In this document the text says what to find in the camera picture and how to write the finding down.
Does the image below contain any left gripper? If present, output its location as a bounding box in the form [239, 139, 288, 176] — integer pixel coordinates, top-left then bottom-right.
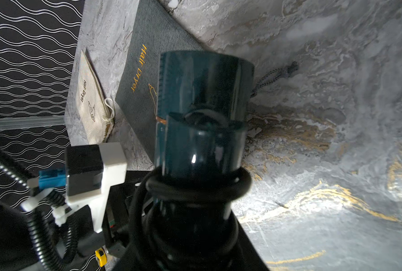
[75, 171, 144, 258]

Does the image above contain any dark green hair dryer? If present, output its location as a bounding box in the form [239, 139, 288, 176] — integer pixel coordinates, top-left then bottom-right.
[115, 51, 267, 271]

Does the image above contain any grey hair dryer bag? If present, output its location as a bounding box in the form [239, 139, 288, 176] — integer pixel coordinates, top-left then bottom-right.
[116, 0, 203, 160]

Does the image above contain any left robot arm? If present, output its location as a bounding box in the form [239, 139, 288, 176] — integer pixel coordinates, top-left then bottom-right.
[0, 142, 147, 271]

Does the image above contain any beige hair dryer bag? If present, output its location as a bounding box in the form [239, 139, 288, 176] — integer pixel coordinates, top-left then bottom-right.
[76, 50, 115, 145]

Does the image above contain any yellow tape measure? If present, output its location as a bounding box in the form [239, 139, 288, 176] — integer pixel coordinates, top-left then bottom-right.
[95, 248, 108, 267]

